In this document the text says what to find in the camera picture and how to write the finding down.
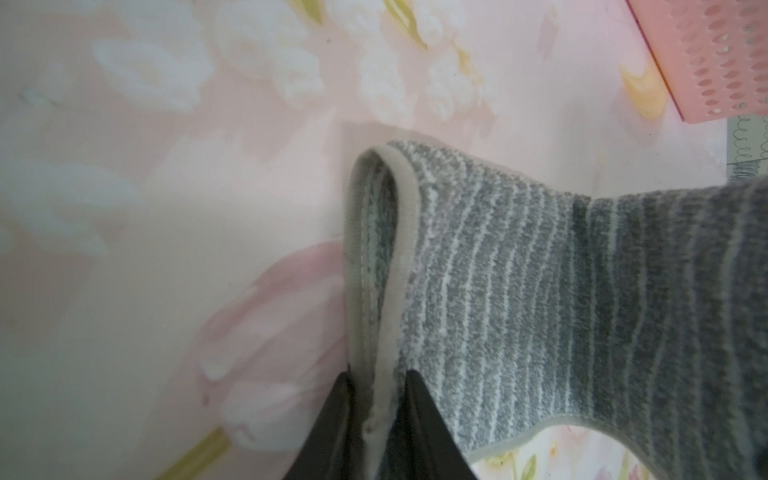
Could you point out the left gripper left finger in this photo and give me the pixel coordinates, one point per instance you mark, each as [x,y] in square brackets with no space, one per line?
[325,455]

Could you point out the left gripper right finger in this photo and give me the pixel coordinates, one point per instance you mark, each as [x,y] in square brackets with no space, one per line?
[421,446]

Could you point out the grey striped dishcloth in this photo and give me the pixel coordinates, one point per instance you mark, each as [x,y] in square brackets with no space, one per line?
[643,316]

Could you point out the floral pink table mat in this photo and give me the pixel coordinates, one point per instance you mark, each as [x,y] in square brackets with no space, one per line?
[148,177]

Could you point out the pink plastic basket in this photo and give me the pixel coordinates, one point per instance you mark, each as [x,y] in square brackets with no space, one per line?
[712,54]

